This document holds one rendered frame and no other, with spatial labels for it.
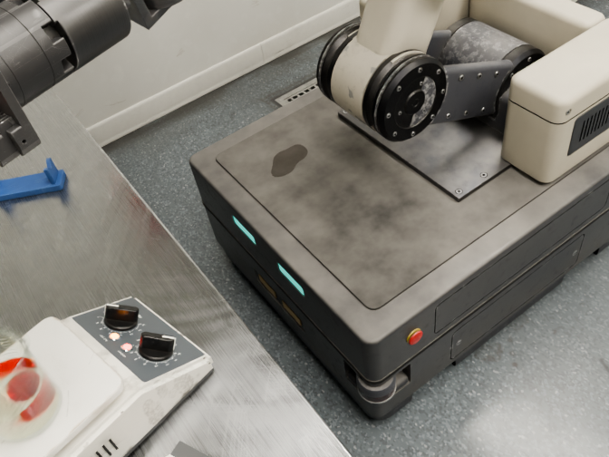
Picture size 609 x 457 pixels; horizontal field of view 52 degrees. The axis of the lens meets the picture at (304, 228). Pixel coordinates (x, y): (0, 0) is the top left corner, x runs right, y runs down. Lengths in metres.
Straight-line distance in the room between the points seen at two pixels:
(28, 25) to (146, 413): 0.35
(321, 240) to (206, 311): 0.58
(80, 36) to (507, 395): 1.22
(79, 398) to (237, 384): 0.15
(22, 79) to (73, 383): 0.28
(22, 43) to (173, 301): 0.38
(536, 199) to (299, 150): 0.52
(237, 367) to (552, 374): 0.99
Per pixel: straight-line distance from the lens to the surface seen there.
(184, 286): 0.72
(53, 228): 0.86
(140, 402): 0.59
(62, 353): 0.61
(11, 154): 0.41
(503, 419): 1.45
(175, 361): 0.61
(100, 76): 2.17
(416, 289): 1.16
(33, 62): 0.42
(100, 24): 0.45
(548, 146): 1.28
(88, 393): 0.58
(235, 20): 2.32
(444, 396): 1.46
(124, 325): 0.65
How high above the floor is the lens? 1.29
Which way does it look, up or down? 47 degrees down
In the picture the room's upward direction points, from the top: 11 degrees counter-clockwise
